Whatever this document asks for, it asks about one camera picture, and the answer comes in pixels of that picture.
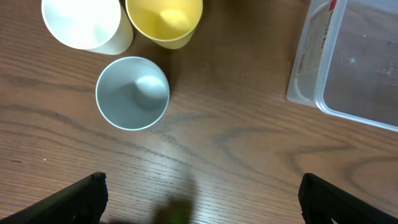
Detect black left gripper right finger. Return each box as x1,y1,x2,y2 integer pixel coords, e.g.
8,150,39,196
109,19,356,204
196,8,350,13
298,173,397,224

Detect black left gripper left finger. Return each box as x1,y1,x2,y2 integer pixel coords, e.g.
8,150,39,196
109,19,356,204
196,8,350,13
1,172,108,224

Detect grey plastic cup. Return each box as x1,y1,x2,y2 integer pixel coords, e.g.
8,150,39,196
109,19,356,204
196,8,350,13
95,56,170,131

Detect white plastic cup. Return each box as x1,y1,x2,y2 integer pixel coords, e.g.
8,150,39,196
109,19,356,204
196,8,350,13
41,0,134,55

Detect yellow plastic cup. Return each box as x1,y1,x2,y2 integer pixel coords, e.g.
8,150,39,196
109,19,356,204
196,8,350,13
125,0,203,50

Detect clear plastic container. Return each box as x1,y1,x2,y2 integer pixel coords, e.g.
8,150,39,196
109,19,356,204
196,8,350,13
315,0,398,133

